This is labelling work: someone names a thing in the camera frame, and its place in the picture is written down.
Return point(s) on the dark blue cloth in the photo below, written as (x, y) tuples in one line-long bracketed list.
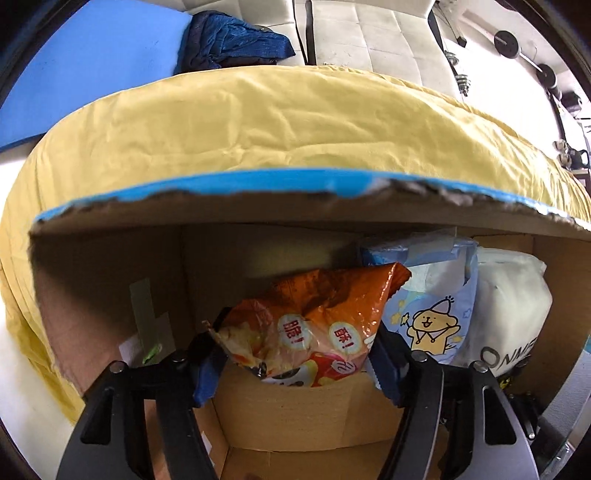
[(231, 39)]

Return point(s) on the orange snack bag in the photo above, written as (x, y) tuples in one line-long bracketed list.
[(308, 323)]

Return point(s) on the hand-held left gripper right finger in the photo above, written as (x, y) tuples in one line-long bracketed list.
[(384, 369)]

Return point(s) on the white cushioned sofa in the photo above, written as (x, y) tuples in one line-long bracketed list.
[(369, 32)]

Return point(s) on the yellow bed sheet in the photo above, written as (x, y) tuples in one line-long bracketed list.
[(258, 134)]

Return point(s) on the white plastic bag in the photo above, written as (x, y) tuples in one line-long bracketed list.
[(508, 309)]

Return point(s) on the blue foam mat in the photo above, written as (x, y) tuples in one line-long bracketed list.
[(87, 64)]

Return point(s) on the black kettlebell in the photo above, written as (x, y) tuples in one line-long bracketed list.
[(581, 159)]

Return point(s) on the black dumbbell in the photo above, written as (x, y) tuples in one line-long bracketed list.
[(531, 57)]

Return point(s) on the cardboard box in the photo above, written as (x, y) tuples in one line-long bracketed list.
[(295, 323)]

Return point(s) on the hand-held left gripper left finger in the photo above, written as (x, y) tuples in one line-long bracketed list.
[(207, 377)]

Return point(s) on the light blue cartoon snack bag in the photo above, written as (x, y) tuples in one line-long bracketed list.
[(434, 304)]

